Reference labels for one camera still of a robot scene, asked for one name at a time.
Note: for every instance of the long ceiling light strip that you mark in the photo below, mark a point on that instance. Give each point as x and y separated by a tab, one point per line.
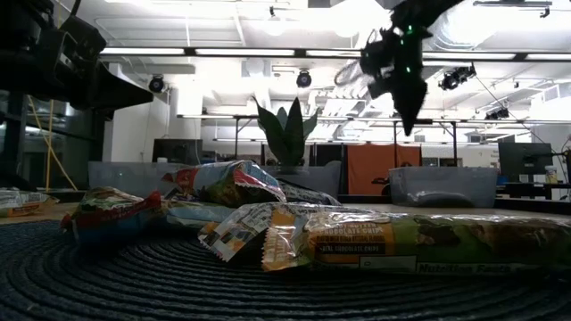
143	51

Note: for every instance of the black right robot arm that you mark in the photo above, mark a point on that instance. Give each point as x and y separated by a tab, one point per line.
424	11

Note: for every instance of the red brown granola bar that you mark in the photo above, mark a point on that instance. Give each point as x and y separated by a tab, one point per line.
111	218

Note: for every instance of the white yellow cup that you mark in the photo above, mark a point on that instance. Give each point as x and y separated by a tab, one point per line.
551	174

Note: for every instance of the black ceiling spotlight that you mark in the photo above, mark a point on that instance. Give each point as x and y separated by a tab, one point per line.
303	79
455	78
497	114
156	84

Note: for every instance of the white silver granola bar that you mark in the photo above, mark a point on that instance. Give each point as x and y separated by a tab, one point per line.
227	234

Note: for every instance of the round dark woven placemat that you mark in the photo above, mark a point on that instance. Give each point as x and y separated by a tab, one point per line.
178	294

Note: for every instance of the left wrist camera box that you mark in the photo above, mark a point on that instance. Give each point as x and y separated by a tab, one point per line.
82	38

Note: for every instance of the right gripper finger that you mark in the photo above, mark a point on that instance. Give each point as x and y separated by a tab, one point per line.
403	100
417	100

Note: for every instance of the grey translucent plastic bin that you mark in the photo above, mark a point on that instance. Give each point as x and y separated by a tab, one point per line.
129	178
321	178
468	183

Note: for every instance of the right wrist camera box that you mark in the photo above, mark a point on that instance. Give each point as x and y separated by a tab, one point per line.
377	60

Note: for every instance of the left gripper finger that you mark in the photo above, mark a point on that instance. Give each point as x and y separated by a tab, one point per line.
116	93

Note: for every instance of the black aluminium table frame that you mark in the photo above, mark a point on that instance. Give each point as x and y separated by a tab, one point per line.
535	206

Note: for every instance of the blue red granola bar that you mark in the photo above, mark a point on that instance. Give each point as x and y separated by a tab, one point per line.
223	178

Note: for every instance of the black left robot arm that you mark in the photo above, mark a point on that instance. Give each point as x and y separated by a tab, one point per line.
22	67

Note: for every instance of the orange green granola bar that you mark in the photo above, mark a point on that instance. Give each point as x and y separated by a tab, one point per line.
357	243

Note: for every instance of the green snake plant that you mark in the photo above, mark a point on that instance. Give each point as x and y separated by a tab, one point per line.
292	138

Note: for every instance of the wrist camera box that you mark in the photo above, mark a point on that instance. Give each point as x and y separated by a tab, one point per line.
377	60
82	38

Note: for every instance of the person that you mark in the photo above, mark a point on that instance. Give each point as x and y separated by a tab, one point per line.
380	182

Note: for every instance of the purple blue granola bar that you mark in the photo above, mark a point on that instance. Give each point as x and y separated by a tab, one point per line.
308	194

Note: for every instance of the white printed granola bar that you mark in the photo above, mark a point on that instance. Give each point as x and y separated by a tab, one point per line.
22	203

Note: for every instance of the orange partition panel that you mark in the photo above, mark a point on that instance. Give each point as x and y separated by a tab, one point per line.
366	169

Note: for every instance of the black framed workbench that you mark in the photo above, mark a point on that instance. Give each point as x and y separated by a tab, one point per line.
395	134

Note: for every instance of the dark background desk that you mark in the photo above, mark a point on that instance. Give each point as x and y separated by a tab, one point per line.
531	189

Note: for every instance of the black computer monitor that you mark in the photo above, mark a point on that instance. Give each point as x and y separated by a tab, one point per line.
525	158
177	151

